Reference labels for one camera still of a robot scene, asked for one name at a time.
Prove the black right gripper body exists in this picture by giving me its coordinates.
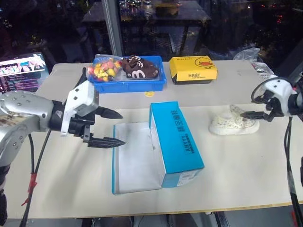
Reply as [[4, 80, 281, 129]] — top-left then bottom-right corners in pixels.
[[264, 96, 285, 122]]

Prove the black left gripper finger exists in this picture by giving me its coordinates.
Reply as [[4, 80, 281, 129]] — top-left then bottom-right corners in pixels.
[[97, 106, 124, 120], [82, 132, 126, 149]]

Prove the yellow duck print box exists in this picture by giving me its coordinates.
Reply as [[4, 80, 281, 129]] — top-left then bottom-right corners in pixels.
[[168, 55, 218, 85]]

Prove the blue cardboard shoebox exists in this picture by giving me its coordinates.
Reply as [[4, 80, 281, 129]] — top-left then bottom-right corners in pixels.
[[111, 101, 205, 196]]

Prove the laptop screen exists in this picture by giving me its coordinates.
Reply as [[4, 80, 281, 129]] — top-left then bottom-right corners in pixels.
[[0, 52, 51, 94]]

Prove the brown M&M plush bag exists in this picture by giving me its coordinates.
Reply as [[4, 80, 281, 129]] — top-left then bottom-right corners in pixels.
[[120, 55, 160, 80]]

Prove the bag of colourful candy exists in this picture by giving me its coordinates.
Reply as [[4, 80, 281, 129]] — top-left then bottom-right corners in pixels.
[[86, 54, 124, 84]]

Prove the clear plastic bag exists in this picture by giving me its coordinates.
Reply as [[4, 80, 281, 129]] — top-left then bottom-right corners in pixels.
[[232, 47, 261, 63]]

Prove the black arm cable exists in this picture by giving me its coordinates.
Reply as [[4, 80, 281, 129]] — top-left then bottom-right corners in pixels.
[[283, 116, 299, 227], [20, 129, 52, 227]]

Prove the red tape on cable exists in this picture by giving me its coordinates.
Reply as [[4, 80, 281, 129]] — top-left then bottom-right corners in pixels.
[[20, 172, 38, 207]]

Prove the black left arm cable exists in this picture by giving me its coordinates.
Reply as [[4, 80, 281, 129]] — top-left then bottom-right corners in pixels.
[[20, 129, 52, 227]]

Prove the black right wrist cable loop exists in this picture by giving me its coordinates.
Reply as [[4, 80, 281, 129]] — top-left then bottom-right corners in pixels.
[[250, 79, 276, 105]]

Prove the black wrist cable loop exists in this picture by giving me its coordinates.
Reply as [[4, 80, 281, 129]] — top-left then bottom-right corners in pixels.
[[250, 79, 276, 105], [75, 67, 90, 93]]

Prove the grey metal pole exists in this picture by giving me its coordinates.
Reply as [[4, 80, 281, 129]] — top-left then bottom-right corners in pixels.
[[101, 0, 124, 58]]

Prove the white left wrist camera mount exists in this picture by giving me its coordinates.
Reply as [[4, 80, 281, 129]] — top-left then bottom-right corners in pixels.
[[60, 80, 99, 137]]

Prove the white mesh child shoe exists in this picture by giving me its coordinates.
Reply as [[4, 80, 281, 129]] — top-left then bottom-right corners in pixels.
[[208, 104, 260, 136]]

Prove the dark background table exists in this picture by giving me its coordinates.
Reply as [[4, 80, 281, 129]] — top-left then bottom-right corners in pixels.
[[81, 0, 213, 55]]

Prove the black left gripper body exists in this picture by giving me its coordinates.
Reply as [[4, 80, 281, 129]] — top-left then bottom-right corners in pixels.
[[68, 105, 100, 143]]

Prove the blue plastic bin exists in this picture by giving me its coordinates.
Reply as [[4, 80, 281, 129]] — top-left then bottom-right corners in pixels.
[[91, 55, 167, 94]]

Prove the black left wrist cable loop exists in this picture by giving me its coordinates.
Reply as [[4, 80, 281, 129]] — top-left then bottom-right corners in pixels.
[[75, 67, 90, 93]]

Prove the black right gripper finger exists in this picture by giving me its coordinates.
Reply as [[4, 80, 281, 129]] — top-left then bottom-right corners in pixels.
[[240, 111, 269, 120], [253, 91, 271, 104]]

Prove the white wire basket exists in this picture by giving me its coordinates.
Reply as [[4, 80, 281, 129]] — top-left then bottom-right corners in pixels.
[[250, 61, 278, 80]]

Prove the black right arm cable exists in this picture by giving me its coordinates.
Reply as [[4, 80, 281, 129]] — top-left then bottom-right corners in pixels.
[[283, 116, 299, 227]]

